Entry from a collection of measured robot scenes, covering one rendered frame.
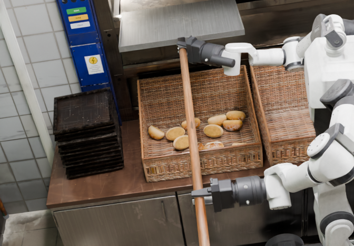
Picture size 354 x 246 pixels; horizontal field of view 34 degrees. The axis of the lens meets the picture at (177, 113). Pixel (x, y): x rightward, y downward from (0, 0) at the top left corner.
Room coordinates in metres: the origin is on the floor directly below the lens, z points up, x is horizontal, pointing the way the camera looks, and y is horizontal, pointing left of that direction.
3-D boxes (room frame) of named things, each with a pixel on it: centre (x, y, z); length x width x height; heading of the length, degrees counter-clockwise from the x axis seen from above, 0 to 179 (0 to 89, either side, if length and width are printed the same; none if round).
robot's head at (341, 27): (1.60, -0.54, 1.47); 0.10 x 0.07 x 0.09; 169
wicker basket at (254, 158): (2.22, -0.09, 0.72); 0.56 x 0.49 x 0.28; 87
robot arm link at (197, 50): (2.06, -0.15, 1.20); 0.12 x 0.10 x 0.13; 52
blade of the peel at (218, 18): (2.37, -0.08, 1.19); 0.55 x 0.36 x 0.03; 87
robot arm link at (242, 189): (1.25, -0.12, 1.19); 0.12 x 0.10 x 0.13; 87
